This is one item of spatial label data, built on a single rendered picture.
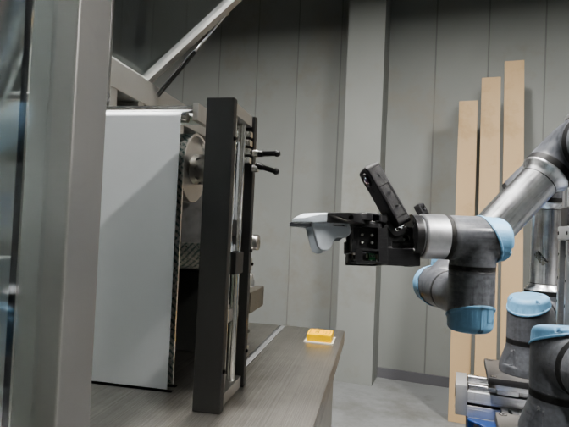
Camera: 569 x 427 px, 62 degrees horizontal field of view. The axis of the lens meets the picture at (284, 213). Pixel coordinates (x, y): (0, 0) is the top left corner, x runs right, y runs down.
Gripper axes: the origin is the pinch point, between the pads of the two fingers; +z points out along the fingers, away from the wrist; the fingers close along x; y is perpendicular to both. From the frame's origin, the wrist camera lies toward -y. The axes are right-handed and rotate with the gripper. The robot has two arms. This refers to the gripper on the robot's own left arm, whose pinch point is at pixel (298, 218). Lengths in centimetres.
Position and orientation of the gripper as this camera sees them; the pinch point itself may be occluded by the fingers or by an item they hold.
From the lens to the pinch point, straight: 77.5
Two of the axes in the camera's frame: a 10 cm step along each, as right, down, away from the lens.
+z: -9.9, -0.4, -1.0
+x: -1.0, 1.6, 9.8
